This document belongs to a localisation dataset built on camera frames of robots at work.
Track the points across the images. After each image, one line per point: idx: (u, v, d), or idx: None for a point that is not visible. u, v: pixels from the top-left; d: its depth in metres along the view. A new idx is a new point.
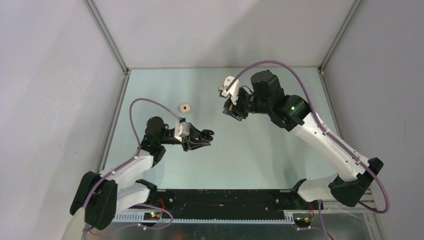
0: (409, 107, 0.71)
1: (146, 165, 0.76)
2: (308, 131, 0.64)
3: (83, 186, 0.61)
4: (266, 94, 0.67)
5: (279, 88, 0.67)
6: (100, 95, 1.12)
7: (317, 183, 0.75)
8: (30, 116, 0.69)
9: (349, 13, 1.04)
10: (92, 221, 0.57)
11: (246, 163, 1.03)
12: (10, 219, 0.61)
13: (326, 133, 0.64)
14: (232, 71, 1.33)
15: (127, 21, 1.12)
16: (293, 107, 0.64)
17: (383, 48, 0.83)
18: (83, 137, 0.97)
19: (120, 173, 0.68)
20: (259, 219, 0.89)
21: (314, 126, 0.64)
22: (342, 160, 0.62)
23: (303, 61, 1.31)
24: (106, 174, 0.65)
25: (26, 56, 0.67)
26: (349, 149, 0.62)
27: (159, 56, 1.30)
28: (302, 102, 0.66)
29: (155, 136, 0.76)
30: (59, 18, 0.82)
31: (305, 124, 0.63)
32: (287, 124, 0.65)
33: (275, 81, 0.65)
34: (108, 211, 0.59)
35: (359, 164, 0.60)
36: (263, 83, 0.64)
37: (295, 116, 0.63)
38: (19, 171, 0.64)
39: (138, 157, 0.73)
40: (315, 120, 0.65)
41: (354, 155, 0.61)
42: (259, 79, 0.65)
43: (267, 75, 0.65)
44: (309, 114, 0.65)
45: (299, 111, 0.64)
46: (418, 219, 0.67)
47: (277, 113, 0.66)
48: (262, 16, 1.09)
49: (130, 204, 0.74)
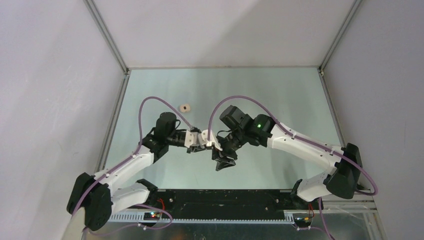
0: (409, 107, 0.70)
1: (145, 164, 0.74)
2: (278, 141, 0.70)
3: (77, 188, 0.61)
4: (236, 126, 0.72)
5: (243, 114, 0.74)
6: (100, 95, 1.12)
7: (313, 181, 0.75)
8: (30, 115, 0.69)
9: (349, 12, 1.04)
10: (90, 222, 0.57)
11: (246, 163, 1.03)
12: (10, 218, 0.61)
13: (294, 135, 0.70)
14: (232, 71, 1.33)
15: (126, 20, 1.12)
16: (260, 125, 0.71)
17: (384, 47, 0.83)
18: (82, 137, 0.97)
19: (116, 175, 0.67)
20: (258, 219, 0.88)
21: (282, 135, 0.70)
22: (318, 156, 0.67)
23: (303, 61, 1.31)
24: (100, 176, 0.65)
25: (26, 56, 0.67)
26: (318, 143, 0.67)
27: (159, 56, 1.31)
28: (267, 117, 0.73)
29: (165, 131, 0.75)
30: (59, 18, 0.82)
31: (273, 136, 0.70)
32: (262, 141, 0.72)
33: (236, 111, 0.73)
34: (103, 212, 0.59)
35: (333, 154, 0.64)
36: (227, 118, 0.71)
37: (263, 132, 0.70)
38: (18, 170, 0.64)
39: (136, 155, 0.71)
40: (281, 129, 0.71)
41: (325, 147, 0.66)
42: (222, 115, 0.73)
43: (229, 109, 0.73)
44: (276, 126, 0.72)
45: (267, 126, 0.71)
46: (418, 219, 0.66)
47: (251, 135, 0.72)
48: (262, 15, 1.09)
49: (128, 204, 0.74)
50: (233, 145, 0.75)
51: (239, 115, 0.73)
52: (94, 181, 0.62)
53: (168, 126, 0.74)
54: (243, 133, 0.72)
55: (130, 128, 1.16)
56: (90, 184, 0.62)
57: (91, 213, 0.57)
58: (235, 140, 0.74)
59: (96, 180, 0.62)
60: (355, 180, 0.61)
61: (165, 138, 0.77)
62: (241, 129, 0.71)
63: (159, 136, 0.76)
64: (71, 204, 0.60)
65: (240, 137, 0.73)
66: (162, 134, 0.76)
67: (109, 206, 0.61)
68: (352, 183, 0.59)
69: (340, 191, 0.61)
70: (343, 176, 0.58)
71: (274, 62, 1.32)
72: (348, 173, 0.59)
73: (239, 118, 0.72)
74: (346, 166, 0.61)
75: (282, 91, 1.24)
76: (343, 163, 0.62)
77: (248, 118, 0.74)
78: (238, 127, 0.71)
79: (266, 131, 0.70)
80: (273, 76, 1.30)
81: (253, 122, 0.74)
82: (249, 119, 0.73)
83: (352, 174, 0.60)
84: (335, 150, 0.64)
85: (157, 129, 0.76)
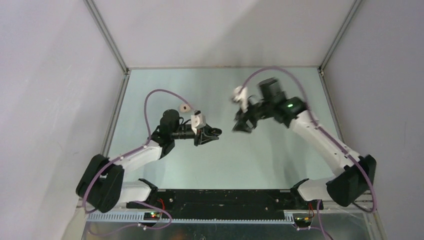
0: (410, 107, 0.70)
1: (152, 156, 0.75)
2: (300, 125, 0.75)
3: (91, 166, 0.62)
4: (268, 96, 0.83)
5: (281, 91, 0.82)
6: (100, 95, 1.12)
7: (317, 182, 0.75)
8: (30, 115, 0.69)
9: (349, 12, 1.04)
10: (95, 202, 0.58)
11: (246, 163, 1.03)
12: (10, 218, 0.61)
13: (318, 126, 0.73)
14: (232, 71, 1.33)
15: (126, 20, 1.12)
16: (291, 105, 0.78)
17: (384, 47, 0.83)
18: (82, 137, 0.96)
19: (129, 159, 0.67)
20: (258, 219, 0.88)
21: (307, 121, 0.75)
22: (331, 153, 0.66)
23: (303, 61, 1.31)
24: (115, 158, 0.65)
25: (26, 56, 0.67)
26: (339, 143, 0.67)
27: (159, 56, 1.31)
28: (301, 102, 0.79)
29: (170, 127, 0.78)
30: (59, 18, 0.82)
31: (298, 118, 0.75)
32: (286, 120, 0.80)
33: (275, 85, 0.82)
34: (111, 195, 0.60)
35: (347, 157, 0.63)
36: (264, 87, 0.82)
37: (291, 112, 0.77)
38: (17, 170, 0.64)
39: (146, 147, 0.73)
40: (309, 116, 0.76)
41: (343, 148, 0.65)
42: (263, 83, 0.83)
43: (270, 81, 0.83)
44: (305, 112, 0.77)
45: (297, 109, 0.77)
46: (418, 219, 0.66)
47: (279, 111, 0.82)
48: (262, 15, 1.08)
49: (130, 198, 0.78)
50: (258, 113, 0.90)
51: (277, 90, 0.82)
52: (108, 162, 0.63)
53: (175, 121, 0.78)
54: (273, 105, 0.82)
55: (130, 127, 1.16)
56: (103, 165, 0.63)
57: (100, 194, 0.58)
58: (260, 111, 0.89)
59: (110, 161, 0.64)
60: (356, 192, 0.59)
61: (170, 135, 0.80)
62: (271, 102, 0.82)
63: (164, 133, 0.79)
64: (82, 183, 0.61)
65: (268, 108, 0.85)
66: (166, 132, 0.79)
67: (117, 191, 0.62)
68: (353, 190, 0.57)
69: (335, 194, 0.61)
70: (348, 180, 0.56)
71: (274, 62, 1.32)
72: (353, 184, 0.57)
73: (276, 92, 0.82)
74: (357, 175, 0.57)
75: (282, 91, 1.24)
76: (355, 170, 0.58)
77: (284, 95, 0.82)
78: (270, 99, 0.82)
79: (294, 113, 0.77)
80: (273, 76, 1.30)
81: (286, 100, 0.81)
82: (284, 97, 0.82)
83: (358, 185, 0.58)
84: (351, 155, 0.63)
85: (160, 126, 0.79)
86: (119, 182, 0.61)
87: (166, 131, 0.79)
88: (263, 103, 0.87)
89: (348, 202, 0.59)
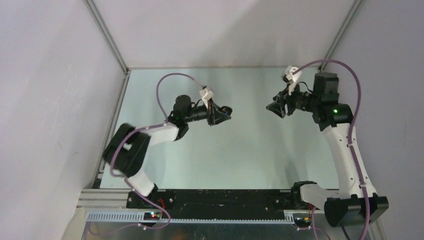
0: (410, 106, 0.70)
1: (169, 135, 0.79)
2: (333, 135, 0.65)
3: (120, 133, 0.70)
4: (319, 90, 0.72)
5: (336, 91, 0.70)
6: (100, 94, 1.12)
7: (318, 191, 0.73)
8: (31, 115, 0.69)
9: (349, 12, 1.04)
10: (122, 166, 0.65)
11: (246, 163, 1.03)
12: (9, 218, 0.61)
13: (351, 145, 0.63)
14: (232, 71, 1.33)
15: (127, 20, 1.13)
16: (336, 111, 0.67)
17: (384, 46, 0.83)
18: (82, 136, 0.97)
19: (151, 131, 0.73)
20: (258, 219, 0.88)
21: (343, 135, 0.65)
22: (347, 176, 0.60)
23: (303, 61, 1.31)
24: (141, 128, 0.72)
25: (26, 56, 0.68)
26: (362, 171, 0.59)
27: (159, 56, 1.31)
28: (349, 113, 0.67)
29: (184, 110, 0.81)
30: (59, 19, 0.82)
31: (335, 127, 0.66)
32: (323, 122, 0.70)
33: (334, 82, 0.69)
34: (136, 161, 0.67)
35: (361, 187, 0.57)
36: (320, 78, 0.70)
37: (331, 117, 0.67)
38: (17, 170, 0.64)
39: (166, 124, 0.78)
40: (348, 130, 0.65)
41: (363, 177, 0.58)
42: (322, 74, 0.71)
43: (332, 76, 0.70)
44: (347, 125, 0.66)
45: (340, 118, 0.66)
46: (418, 219, 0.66)
47: (320, 109, 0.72)
48: (262, 15, 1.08)
49: (137, 184, 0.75)
50: (299, 103, 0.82)
51: (332, 87, 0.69)
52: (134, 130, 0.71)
53: (187, 105, 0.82)
54: (317, 101, 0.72)
55: None
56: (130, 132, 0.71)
57: (128, 159, 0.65)
58: (303, 101, 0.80)
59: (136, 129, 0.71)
60: (349, 223, 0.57)
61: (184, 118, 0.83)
62: (319, 96, 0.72)
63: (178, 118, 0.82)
64: (110, 147, 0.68)
65: (311, 102, 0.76)
66: (180, 116, 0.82)
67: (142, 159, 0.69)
68: (347, 217, 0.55)
69: (329, 213, 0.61)
70: (347, 207, 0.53)
71: (274, 62, 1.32)
72: (348, 215, 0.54)
73: (329, 90, 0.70)
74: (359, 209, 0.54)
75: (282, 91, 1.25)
76: (359, 202, 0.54)
77: (336, 96, 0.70)
78: (319, 92, 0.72)
79: (335, 119, 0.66)
80: (273, 76, 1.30)
81: (335, 103, 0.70)
82: (335, 99, 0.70)
83: (355, 217, 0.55)
84: (367, 188, 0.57)
85: (174, 111, 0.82)
86: (145, 148, 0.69)
87: (179, 115, 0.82)
88: (310, 96, 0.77)
89: (336, 224, 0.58)
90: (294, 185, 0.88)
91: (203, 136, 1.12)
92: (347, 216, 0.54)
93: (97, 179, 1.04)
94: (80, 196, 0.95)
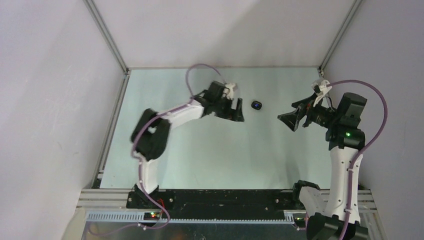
0: (411, 106, 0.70)
1: (195, 115, 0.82)
2: (337, 156, 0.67)
3: (143, 119, 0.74)
4: (339, 110, 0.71)
5: (357, 117, 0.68)
6: (100, 94, 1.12)
7: (313, 196, 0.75)
8: (29, 115, 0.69)
9: (349, 12, 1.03)
10: (146, 149, 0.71)
11: (246, 163, 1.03)
12: (9, 218, 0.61)
13: (351, 170, 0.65)
14: (232, 71, 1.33)
15: (126, 20, 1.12)
16: (348, 134, 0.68)
17: (385, 46, 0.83)
18: (82, 136, 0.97)
19: (174, 115, 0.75)
20: (258, 219, 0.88)
21: (347, 158, 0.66)
22: (336, 197, 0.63)
23: (302, 61, 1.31)
24: (162, 114, 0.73)
25: (25, 56, 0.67)
26: (352, 197, 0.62)
27: (159, 56, 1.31)
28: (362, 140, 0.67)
29: (214, 96, 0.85)
30: (59, 19, 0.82)
31: (343, 149, 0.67)
32: (334, 141, 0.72)
33: (356, 108, 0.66)
34: (159, 144, 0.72)
35: (345, 211, 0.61)
36: (346, 98, 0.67)
37: (341, 139, 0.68)
38: (16, 169, 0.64)
39: (189, 106, 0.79)
40: (355, 156, 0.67)
41: (350, 203, 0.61)
42: (349, 94, 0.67)
43: (360, 100, 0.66)
44: (356, 150, 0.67)
45: (350, 142, 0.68)
46: (417, 220, 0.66)
47: (335, 128, 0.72)
48: (263, 14, 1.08)
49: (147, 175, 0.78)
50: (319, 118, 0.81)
51: (355, 111, 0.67)
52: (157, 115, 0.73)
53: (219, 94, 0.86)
54: (336, 119, 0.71)
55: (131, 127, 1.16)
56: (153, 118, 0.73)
57: (150, 144, 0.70)
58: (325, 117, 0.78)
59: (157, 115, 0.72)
60: None
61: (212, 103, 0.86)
62: (339, 116, 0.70)
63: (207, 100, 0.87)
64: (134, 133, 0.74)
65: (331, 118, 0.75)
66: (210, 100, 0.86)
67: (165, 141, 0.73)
68: (323, 233, 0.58)
69: (309, 227, 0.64)
70: (325, 222, 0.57)
71: (274, 62, 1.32)
72: (325, 232, 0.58)
73: (350, 113, 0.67)
74: (336, 230, 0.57)
75: (282, 91, 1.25)
76: (339, 223, 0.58)
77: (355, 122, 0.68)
78: (340, 111, 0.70)
79: (345, 142, 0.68)
80: (274, 76, 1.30)
81: (353, 128, 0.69)
82: (353, 123, 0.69)
83: (331, 236, 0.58)
84: (351, 214, 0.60)
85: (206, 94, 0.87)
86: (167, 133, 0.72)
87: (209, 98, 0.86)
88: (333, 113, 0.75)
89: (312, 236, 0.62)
90: (295, 183, 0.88)
91: (203, 136, 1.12)
92: (322, 232, 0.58)
93: (97, 179, 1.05)
94: (80, 196, 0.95)
